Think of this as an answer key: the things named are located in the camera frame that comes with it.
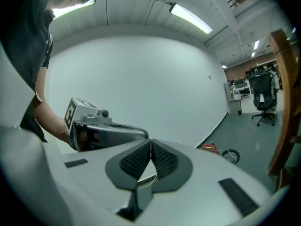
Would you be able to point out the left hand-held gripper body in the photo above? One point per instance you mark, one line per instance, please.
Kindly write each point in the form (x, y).
(80, 113)

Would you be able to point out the wooden stair railing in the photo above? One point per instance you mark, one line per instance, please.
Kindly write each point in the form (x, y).
(290, 91)

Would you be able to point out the black office chair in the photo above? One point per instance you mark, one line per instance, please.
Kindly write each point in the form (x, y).
(263, 93)

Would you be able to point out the grey cabinet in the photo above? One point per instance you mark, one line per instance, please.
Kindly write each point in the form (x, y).
(234, 102)

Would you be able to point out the red vacuum cleaner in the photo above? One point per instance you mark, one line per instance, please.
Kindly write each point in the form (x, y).
(208, 148)

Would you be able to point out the person's left forearm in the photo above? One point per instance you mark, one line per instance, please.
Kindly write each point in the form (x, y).
(50, 120)

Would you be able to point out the long ceiling light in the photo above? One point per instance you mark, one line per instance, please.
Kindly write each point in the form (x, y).
(70, 9)
(190, 18)

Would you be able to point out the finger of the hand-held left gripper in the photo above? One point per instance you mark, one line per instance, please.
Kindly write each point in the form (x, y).
(124, 135)
(124, 125)

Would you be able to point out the person's left hand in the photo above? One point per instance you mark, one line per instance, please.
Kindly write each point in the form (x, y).
(89, 140)

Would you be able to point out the small ceiling light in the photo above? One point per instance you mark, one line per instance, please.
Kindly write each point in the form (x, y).
(256, 45)

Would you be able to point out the person's black shirt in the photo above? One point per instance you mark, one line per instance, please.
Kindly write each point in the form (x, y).
(23, 32)

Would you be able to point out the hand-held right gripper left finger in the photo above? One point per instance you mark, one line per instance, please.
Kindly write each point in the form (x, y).
(77, 192)

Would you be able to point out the white desk with monitors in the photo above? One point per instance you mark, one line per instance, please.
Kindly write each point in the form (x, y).
(241, 87)

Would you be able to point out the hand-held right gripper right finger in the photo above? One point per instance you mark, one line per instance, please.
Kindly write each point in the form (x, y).
(207, 192)

